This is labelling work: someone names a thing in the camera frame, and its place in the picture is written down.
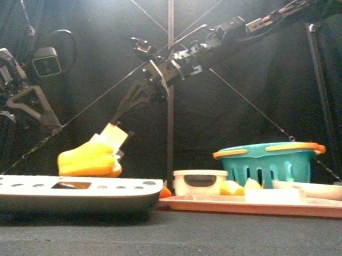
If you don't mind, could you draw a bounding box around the pale yellow toy wedge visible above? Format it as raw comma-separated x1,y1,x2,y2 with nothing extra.
244,177,265,191

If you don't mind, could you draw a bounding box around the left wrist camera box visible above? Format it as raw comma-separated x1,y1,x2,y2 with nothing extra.
31,46,65,79

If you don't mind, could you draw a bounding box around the yellow toy food chunk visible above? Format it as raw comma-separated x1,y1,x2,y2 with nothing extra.
220,180,246,197

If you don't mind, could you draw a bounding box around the teal basket orange rim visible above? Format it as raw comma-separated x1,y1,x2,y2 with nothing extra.
212,141,328,190

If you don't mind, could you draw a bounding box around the metal frame post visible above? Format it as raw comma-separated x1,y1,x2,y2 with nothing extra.
306,23,340,181

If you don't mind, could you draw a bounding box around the black camera cable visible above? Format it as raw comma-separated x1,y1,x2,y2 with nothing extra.
49,29,78,73

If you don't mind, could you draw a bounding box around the small orange toy piece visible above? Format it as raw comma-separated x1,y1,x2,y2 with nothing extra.
159,186,174,199

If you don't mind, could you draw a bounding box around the cream toy cleaver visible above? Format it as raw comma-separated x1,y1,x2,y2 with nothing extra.
89,122,135,161

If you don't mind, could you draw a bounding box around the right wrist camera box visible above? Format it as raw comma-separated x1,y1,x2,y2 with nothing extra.
130,36,158,61

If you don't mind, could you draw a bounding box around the yellow toy food piece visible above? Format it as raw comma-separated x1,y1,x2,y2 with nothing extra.
57,141,125,178

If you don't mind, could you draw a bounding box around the pink cutting board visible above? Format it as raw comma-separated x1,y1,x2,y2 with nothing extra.
158,194,342,220

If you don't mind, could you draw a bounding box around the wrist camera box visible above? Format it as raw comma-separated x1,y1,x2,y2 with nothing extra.
31,46,65,79
130,36,158,61

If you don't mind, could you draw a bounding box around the thin metal frame pole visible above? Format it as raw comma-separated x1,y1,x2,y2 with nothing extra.
166,0,177,183

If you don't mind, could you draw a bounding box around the white toy food slice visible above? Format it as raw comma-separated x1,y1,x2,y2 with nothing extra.
244,188,309,205

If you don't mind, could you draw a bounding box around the white toy kitchen scale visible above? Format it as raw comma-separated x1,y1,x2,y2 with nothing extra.
0,174,166,214

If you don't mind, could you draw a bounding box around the white round toy container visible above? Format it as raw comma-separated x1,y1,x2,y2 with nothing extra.
173,169,230,197

